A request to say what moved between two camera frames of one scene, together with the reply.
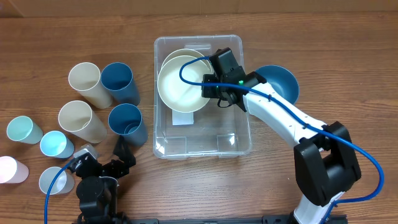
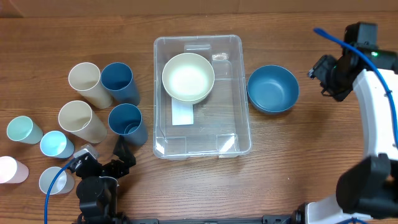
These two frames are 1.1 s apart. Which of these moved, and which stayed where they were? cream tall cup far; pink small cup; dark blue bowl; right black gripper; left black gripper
Moved: right black gripper
Stayed: dark blue bowl; left black gripper; pink small cup; cream tall cup far
